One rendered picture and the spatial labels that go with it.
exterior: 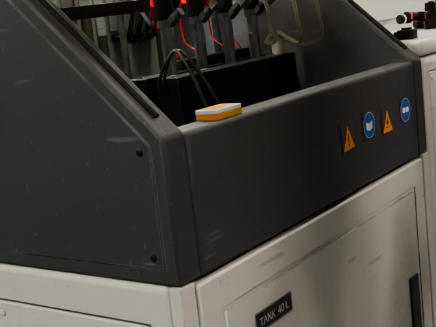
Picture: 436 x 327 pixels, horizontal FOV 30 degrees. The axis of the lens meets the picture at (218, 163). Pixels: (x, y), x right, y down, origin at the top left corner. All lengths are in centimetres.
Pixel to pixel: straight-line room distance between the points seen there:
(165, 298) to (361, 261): 42
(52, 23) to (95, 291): 30
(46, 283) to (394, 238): 58
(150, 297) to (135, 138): 17
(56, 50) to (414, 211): 72
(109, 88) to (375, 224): 55
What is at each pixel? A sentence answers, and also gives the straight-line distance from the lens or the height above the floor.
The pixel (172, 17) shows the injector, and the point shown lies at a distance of 123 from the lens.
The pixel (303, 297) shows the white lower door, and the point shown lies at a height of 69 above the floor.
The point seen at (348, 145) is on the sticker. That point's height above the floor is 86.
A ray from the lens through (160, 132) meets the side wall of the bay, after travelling 83.
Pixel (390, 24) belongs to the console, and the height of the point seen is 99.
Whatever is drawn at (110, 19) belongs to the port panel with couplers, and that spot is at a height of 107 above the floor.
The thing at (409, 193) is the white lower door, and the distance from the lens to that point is 138.
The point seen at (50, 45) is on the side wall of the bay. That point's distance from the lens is 91.
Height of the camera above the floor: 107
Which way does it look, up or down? 11 degrees down
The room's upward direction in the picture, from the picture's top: 7 degrees counter-clockwise
